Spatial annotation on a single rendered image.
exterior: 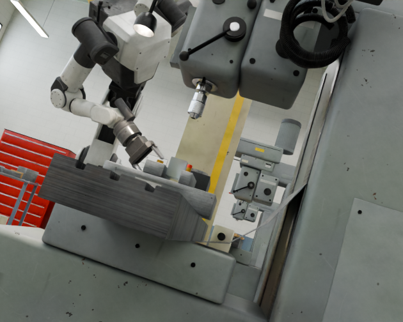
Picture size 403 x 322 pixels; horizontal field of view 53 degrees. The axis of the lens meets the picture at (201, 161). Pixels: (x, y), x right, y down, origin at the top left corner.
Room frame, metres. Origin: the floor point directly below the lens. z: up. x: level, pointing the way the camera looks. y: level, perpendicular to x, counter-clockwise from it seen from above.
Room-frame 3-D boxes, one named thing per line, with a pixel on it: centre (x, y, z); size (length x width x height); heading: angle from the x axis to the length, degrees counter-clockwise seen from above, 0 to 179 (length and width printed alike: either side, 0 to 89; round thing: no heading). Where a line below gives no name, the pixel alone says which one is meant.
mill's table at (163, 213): (1.30, 0.06, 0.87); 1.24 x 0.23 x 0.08; 173
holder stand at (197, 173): (1.76, 0.00, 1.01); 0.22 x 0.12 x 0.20; 175
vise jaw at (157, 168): (1.27, 0.12, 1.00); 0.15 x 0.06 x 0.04; 173
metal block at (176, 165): (1.26, 0.06, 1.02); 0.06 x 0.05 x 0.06; 173
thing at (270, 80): (1.20, -0.13, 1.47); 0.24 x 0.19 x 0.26; 173
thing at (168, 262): (1.23, 0.07, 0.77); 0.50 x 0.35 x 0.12; 83
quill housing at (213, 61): (1.23, 0.06, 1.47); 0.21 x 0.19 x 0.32; 173
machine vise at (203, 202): (1.26, 0.09, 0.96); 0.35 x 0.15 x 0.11; 83
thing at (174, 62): (1.24, 0.18, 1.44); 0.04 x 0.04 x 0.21; 83
